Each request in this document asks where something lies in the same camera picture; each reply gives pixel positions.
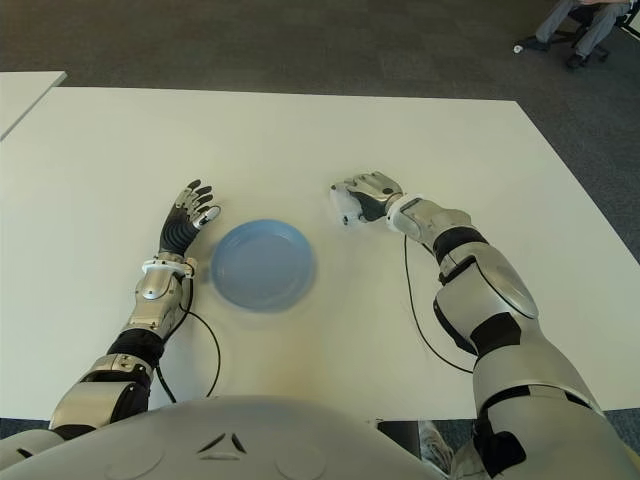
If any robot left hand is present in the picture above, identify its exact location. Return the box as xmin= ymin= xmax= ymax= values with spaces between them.
xmin=158 ymin=179 xmax=222 ymax=256

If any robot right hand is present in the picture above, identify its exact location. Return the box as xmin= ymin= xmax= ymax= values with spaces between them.
xmin=329 ymin=171 xmax=405 ymax=227

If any white charger block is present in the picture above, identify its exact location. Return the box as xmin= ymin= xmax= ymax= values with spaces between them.
xmin=331 ymin=187 xmax=364 ymax=226

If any blue round plate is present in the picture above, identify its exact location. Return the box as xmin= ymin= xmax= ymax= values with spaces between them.
xmin=209 ymin=218 xmax=319 ymax=314

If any white side table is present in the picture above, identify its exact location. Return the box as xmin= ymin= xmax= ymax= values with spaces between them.
xmin=0 ymin=71 xmax=67 ymax=141

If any grey robot torso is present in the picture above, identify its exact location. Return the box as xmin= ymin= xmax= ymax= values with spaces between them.
xmin=0 ymin=394 xmax=451 ymax=480

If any black office chair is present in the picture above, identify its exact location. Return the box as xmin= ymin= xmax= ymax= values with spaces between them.
xmin=544 ymin=7 xmax=611 ymax=64

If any seated person in grey trousers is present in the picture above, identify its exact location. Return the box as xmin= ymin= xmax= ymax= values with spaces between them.
xmin=534 ymin=0 xmax=640 ymax=69

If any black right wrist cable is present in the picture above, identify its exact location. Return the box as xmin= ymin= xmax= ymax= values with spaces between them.
xmin=403 ymin=234 xmax=476 ymax=374

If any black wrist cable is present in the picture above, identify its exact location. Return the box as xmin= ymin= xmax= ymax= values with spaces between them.
xmin=403 ymin=234 xmax=476 ymax=374
xmin=154 ymin=279 xmax=221 ymax=404

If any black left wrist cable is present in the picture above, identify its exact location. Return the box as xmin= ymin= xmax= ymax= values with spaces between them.
xmin=154 ymin=279 xmax=221 ymax=404

